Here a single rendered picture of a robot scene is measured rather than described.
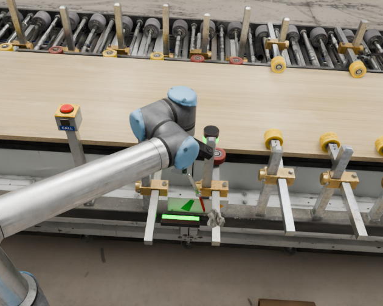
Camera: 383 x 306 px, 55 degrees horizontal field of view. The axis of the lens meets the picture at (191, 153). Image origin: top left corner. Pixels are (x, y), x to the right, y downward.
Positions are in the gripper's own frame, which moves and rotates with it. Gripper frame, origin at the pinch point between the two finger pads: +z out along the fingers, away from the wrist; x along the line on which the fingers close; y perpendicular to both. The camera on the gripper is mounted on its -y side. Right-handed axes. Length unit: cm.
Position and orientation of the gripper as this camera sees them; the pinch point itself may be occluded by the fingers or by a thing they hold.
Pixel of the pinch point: (185, 173)
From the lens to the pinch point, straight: 136.4
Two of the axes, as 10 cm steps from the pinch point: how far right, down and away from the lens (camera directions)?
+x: -0.4, 7.0, -7.1
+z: -0.5, 7.1, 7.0
